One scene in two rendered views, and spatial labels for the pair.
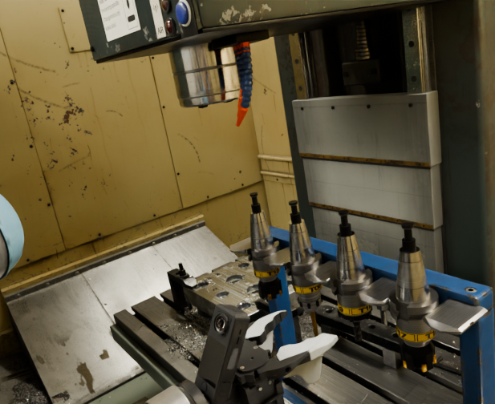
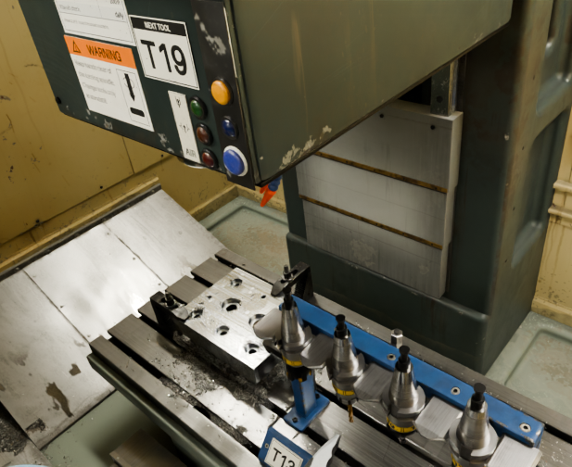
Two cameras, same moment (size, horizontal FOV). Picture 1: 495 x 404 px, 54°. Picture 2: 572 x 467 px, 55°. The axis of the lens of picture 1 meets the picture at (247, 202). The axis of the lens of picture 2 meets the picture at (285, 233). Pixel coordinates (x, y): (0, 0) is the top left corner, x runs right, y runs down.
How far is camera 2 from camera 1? 0.41 m
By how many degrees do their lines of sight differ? 21
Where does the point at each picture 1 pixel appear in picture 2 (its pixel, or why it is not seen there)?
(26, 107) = not seen: outside the picture
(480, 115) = (507, 148)
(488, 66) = (524, 97)
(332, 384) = (353, 434)
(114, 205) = (51, 183)
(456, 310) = (514, 454)
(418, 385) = not seen: hidden behind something
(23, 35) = not seen: outside the picture
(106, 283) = (56, 279)
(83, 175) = (6, 153)
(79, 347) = (43, 364)
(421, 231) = (428, 247)
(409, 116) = (429, 138)
